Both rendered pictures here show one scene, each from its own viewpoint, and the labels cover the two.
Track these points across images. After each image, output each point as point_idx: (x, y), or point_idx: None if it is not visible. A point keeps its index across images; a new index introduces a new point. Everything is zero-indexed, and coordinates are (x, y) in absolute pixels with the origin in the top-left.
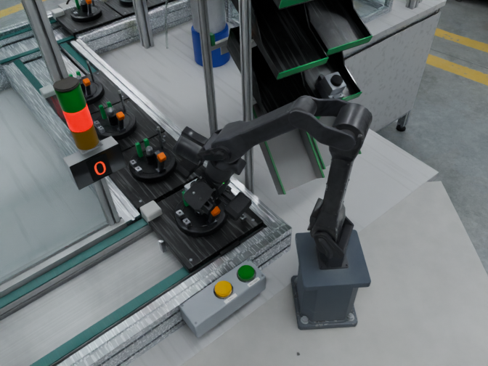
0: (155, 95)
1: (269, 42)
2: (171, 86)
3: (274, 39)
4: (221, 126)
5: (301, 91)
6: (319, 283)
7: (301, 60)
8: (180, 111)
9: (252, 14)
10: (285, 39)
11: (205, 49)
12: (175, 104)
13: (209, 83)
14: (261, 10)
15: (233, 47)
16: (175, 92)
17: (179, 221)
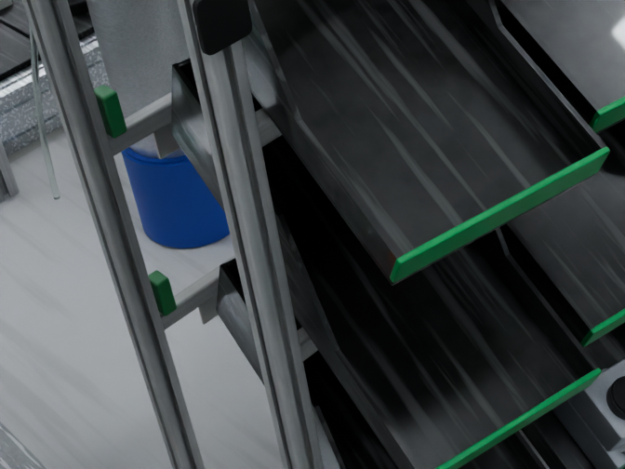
0: (25, 370)
1: (368, 335)
2: (74, 331)
3: (386, 319)
4: (244, 467)
5: (505, 439)
6: None
7: (498, 390)
8: (108, 422)
9: (289, 256)
10: (424, 312)
11: (143, 334)
12: (90, 399)
13: (174, 428)
14: (324, 207)
15: (240, 323)
16: (88, 352)
17: None
